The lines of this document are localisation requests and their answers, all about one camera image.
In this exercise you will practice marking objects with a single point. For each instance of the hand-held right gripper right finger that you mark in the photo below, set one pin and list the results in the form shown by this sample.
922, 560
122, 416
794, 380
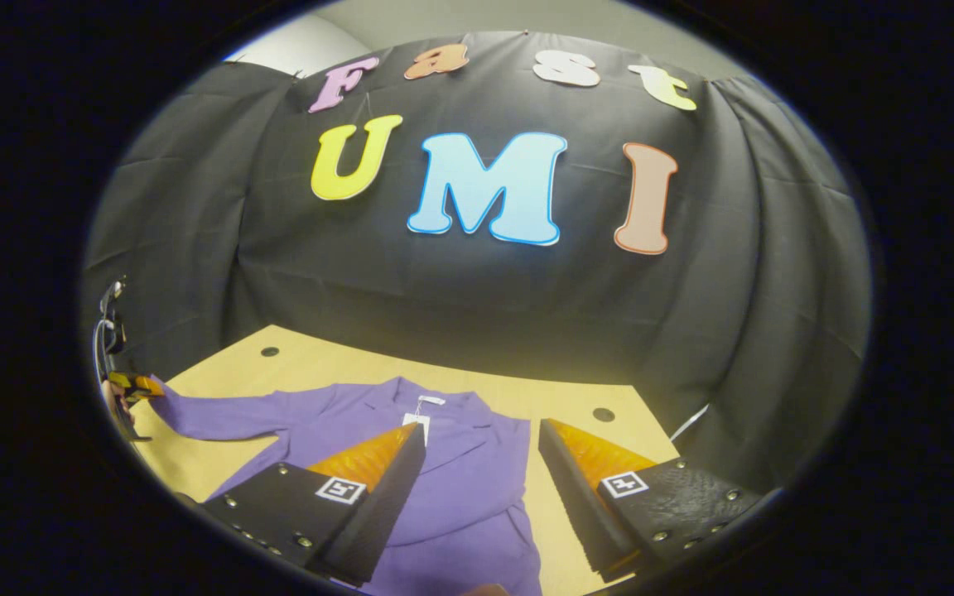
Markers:
576, 505

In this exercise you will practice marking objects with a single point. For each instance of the white paper hang tag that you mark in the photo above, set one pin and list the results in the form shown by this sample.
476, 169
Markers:
416, 420

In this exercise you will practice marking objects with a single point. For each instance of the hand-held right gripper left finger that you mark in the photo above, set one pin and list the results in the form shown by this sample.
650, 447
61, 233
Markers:
386, 505

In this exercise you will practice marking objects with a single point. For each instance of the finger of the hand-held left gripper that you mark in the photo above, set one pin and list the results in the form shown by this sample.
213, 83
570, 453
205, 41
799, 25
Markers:
136, 387

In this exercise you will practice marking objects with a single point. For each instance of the purple jacket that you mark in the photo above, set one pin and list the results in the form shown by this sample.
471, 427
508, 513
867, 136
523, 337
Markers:
460, 497

